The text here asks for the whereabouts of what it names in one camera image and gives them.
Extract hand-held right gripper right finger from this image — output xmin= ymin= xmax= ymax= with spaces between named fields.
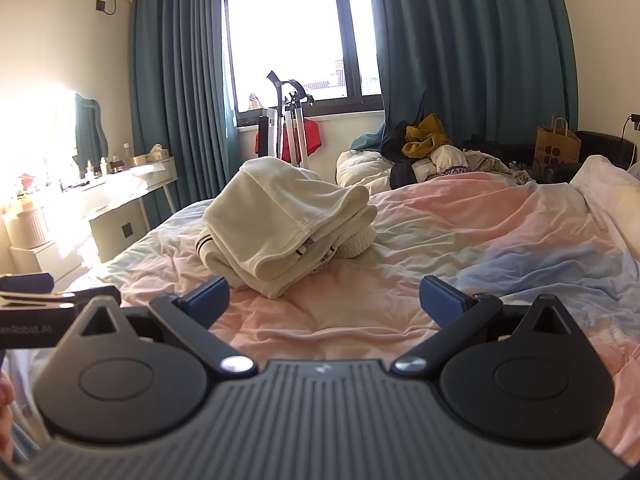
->
xmin=390 ymin=275 xmax=586 ymax=376

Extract white pants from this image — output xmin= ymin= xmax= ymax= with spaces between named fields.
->
xmin=197 ymin=156 xmax=378 ymax=301

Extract person's left hand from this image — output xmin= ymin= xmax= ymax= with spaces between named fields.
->
xmin=0 ymin=375 xmax=16 ymax=441

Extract window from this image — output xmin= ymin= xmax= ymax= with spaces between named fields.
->
xmin=222 ymin=0 xmax=386 ymax=128

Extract white quilt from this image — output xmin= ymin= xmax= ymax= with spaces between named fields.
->
xmin=336 ymin=149 xmax=396 ymax=193

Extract garment steamer stand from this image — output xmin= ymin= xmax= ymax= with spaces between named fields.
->
xmin=257 ymin=71 xmax=313 ymax=168

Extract white ribbed round box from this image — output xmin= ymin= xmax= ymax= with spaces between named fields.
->
xmin=2 ymin=210 xmax=51 ymax=249

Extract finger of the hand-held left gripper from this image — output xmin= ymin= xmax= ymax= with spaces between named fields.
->
xmin=0 ymin=272 xmax=77 ymax=310

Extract white drawer cabinet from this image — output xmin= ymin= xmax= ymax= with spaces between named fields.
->
xmin=10 ymin=242 xmax=86 ymax=283

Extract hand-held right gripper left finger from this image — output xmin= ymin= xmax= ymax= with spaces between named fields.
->
xmin=60 ymin=277 xmax=258 ymax=378

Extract black padded chair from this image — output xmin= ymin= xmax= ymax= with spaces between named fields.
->
xmin=462 ymin=130 xmax=633 ymax=181

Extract red garment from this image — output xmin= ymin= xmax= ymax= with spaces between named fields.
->
xmin=255 ymin=120 xmax=322 ymax=158

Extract teal curtain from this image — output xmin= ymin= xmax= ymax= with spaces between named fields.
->
xmin=130 ymin=0 xmax=238 ymax=216
xmin=350 ymin=0 xmax=579 ymax=153

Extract brown paper bag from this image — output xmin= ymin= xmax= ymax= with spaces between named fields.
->
xmin=532 ymin=116 xmax=582 ymax=176

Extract mustard yellow garment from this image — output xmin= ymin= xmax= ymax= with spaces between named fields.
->
xmin=402 ymin=114 xmax=451 ymax=158

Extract wavy mirror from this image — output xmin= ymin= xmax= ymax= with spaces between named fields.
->
xmin=50 ymin=90 xmax=110 ymax=171

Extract white shirt purple print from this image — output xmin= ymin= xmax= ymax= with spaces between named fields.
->
xmin=432 ymin=145 xmax=481 ymax=177

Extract pastel duvet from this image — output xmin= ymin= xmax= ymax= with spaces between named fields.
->
xmin=65 ymin=155 xmax=640 ymax=461

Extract dark garment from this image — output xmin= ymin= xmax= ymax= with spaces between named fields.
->
xmin=380 ymin=125 xmax=426 ymax=188

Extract white dressing table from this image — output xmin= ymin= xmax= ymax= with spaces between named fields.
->
xmin=65 ymin=155 xmax=178 ymax=261

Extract grey garment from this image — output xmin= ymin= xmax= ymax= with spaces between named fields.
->
xmin=465 ymin=152 xmax=536 ymax=184

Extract wall charger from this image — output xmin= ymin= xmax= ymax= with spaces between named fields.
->
xmin=620 ymin=114 xmax=640 ymax=161

